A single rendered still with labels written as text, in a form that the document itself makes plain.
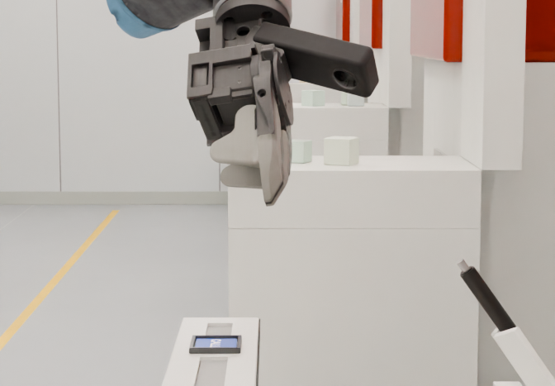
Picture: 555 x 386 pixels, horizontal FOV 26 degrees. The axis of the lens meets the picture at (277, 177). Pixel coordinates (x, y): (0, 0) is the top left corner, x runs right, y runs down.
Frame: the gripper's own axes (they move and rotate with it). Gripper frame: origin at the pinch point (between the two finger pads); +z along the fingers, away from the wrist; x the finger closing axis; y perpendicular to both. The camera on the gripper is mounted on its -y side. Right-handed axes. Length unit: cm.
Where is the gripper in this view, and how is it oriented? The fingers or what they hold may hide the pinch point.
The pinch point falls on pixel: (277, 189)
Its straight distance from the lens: 100.5
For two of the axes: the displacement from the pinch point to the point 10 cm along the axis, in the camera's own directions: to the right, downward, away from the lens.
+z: 0.1, 8.0, -6.1
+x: -2.1, -5.9, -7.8
